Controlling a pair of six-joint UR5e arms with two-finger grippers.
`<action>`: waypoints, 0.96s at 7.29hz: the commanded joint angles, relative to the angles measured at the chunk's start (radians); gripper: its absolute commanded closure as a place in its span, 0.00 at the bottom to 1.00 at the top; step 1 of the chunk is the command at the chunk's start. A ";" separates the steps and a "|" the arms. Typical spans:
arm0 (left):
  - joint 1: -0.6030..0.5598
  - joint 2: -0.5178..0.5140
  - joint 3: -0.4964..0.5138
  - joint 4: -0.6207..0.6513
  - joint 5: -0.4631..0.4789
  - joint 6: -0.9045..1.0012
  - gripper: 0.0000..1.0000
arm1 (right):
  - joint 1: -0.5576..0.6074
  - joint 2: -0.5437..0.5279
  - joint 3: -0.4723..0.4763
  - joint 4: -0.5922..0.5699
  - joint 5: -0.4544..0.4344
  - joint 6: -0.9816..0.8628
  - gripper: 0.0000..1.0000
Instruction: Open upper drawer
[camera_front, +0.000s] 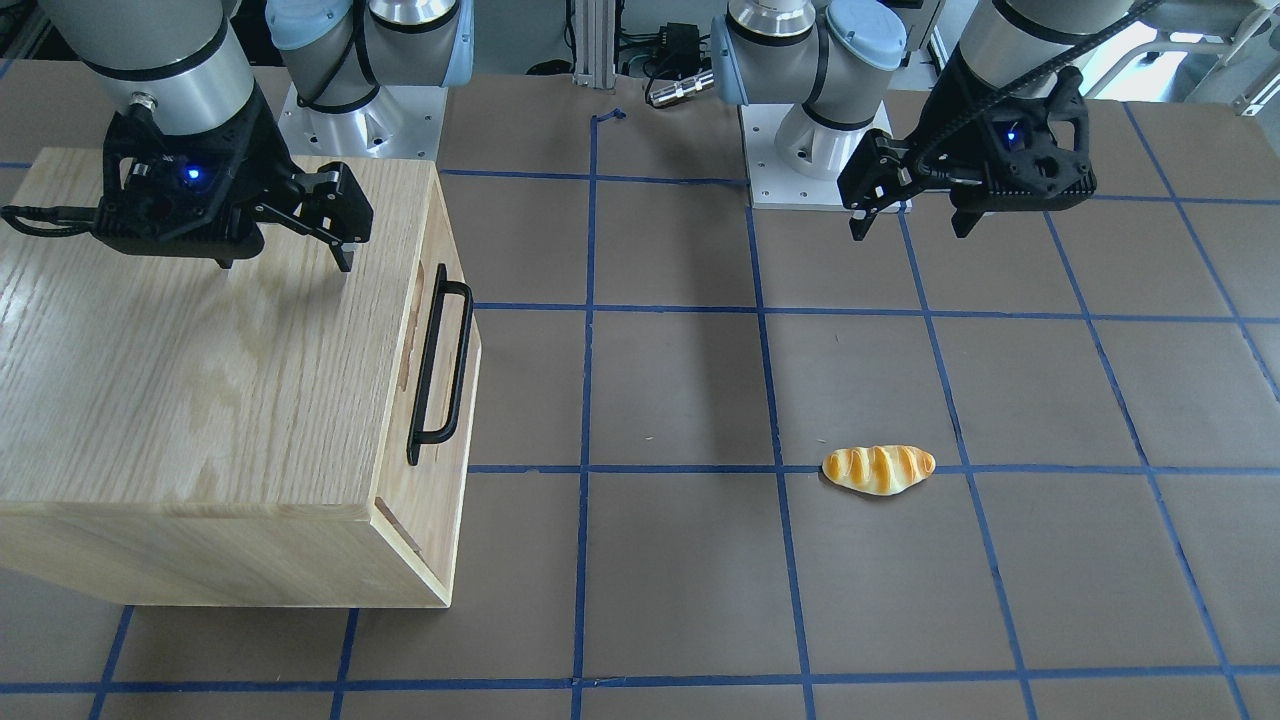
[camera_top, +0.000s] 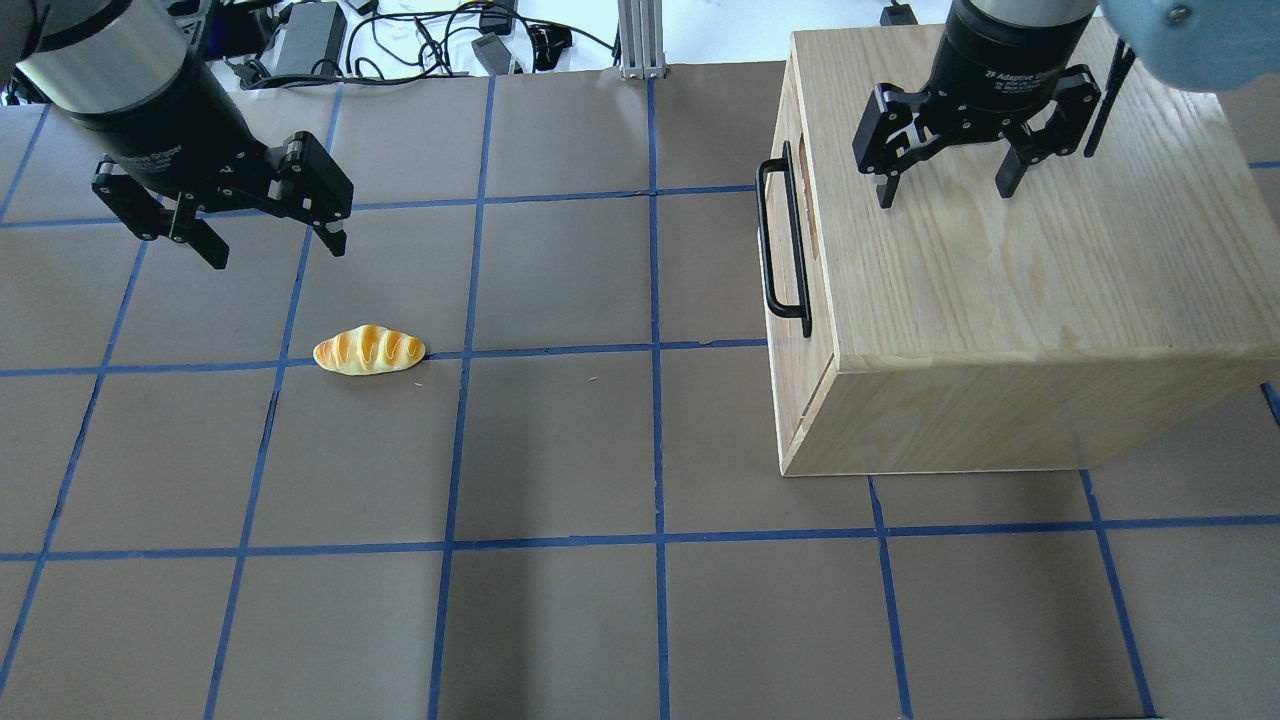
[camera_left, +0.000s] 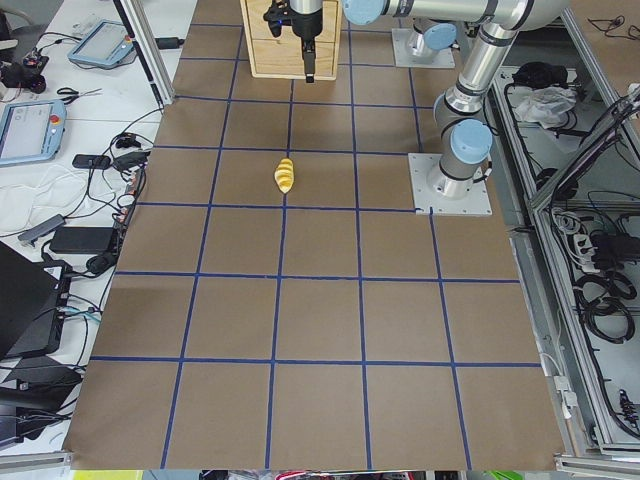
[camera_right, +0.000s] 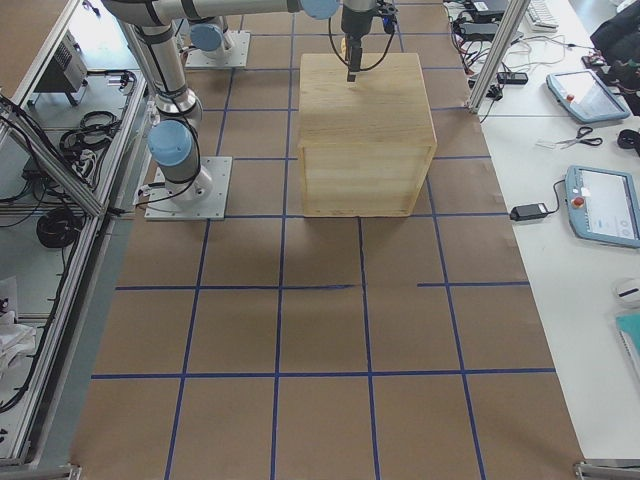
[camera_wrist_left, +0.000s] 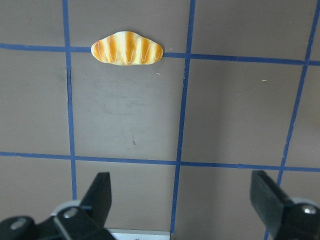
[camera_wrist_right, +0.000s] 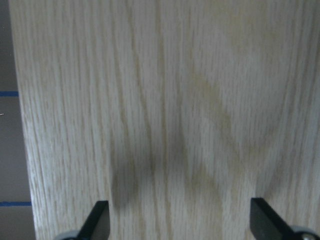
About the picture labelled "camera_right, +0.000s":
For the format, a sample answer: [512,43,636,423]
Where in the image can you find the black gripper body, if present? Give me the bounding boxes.
[341,0,395,40]

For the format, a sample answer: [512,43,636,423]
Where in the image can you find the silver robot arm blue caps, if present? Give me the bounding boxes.
[104,1,397,215]

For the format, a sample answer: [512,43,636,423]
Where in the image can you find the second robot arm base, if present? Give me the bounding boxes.
[189,16,233,60]

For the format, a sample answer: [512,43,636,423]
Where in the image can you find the wooden drawer cabinet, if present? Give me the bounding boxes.
[298,53,437,217]

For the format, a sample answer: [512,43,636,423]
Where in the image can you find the far teach pendant tablet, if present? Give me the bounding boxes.
[546,70,631,124]

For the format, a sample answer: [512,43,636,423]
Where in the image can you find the teach pendant tablet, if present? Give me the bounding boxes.
[546,70,631,124]
[565,165,639,249]

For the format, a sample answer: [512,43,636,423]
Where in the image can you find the black power adapter brick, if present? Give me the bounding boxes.
[509,203,549,222]

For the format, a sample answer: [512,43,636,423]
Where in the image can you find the near teach pendant tablet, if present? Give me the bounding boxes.
[565,165,639,249]

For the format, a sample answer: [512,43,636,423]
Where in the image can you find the brown paper table cover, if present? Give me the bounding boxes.
[71,1,581,479]

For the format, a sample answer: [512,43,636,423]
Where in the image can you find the white computer mouse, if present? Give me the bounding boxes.
[613,278,640,305]

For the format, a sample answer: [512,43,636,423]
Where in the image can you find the teal notebook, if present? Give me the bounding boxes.
[615,313,639,370]

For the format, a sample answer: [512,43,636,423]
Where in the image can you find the crumpled white cloth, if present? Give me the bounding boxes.
[1,311,36,372]

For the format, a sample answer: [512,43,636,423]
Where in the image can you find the aluminium frame post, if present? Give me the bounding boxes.
[467,0,530,114]

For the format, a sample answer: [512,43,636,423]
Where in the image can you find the black handled scissors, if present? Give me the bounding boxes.
[557,126,603,149]

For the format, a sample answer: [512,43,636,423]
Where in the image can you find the coiled black cable bundle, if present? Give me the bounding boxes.
[36,207,81,250]

